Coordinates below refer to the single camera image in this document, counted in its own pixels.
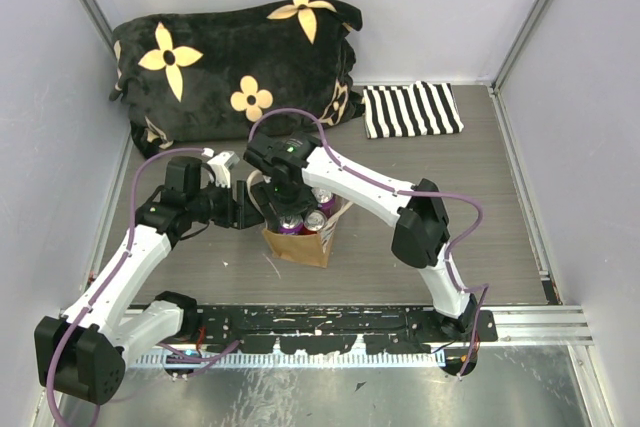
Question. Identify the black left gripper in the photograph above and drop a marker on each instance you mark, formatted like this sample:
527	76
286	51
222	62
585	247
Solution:
242	214

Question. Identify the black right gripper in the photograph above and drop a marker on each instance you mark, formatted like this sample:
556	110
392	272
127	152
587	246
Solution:
263	194

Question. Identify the purple Fanta can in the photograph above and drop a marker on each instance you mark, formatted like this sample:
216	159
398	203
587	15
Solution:
326	201
290	224

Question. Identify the watermelon print jute bag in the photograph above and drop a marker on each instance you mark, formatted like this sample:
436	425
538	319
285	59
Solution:
311	250

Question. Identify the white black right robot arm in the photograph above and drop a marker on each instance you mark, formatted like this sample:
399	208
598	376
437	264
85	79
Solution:
296	167

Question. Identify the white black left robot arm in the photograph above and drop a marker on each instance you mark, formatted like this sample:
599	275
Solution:
85	351

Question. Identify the black floral plush blanket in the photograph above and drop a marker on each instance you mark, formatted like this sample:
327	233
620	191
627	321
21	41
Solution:
205	77

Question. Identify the black white striped cloth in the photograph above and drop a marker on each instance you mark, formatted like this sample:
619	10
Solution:
418	109

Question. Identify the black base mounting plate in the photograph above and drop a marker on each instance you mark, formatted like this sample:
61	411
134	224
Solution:
314	330

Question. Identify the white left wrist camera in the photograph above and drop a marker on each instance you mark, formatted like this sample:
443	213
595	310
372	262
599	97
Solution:
219	166

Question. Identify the aluminium front rail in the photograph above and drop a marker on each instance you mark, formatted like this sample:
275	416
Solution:
140	330

